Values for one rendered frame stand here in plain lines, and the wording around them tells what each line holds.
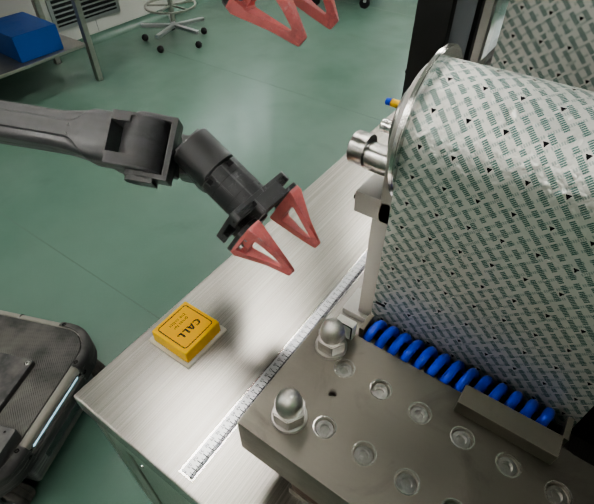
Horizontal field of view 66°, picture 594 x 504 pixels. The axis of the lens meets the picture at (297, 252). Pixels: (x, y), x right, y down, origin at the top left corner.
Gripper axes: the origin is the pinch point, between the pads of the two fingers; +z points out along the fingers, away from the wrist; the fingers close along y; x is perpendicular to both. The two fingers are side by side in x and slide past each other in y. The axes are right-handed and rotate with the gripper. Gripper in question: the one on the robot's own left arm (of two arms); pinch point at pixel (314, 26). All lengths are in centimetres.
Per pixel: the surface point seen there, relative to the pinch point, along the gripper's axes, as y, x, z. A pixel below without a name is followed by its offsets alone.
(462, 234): 7.6, 4.8, 23.5
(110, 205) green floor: -57, -199, -35
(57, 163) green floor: -64, -234, -77
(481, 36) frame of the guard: -95, -27, 14
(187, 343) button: 18.7, -34.7, 19.0
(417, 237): 7.5, 0.4, 22.1
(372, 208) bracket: 0.1, -8.7, 19.2
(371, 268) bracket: -0.8, -16.3, 26.7
